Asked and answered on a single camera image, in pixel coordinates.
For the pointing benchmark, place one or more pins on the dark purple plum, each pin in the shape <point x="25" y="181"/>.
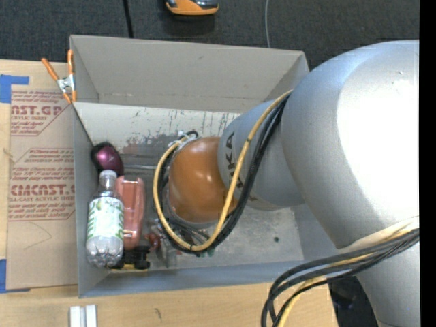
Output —
<point x="107" y="158"/>

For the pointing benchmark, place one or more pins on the small red toy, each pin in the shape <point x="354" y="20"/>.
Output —
<point x="153" y="240"/>

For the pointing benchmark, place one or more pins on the black and yellow toy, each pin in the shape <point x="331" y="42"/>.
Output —
<point x="138" y="255"/>

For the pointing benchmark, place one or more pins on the clear plastic bottle, green label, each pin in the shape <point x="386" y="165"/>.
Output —
<point x="104" y="221"/>

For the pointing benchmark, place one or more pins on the grey metal bin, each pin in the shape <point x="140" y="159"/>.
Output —
<point x="190" y="80"/>

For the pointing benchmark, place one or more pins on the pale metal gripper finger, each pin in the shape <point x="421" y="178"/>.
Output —
<point x="170" y="259"/>

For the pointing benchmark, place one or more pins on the brown cardboard board, red print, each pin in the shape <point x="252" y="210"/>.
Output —
<point x="41" y="244"/>

